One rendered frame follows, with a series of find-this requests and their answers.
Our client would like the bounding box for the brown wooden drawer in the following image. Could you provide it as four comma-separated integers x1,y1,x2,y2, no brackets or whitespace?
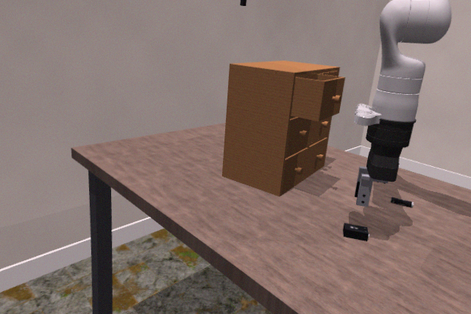
305,138,327,177
310,117,331,143
291,73,345,121
286,117,312,156
320,71,338,76
281,148,308,193

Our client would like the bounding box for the small brown wooden chest of drawers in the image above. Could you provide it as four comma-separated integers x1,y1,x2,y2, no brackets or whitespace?
222,61,340,196

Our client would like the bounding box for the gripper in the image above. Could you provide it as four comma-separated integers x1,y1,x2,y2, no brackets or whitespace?
354,89,419,207

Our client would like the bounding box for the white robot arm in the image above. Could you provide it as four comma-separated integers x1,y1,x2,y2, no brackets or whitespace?
377,0,452,94

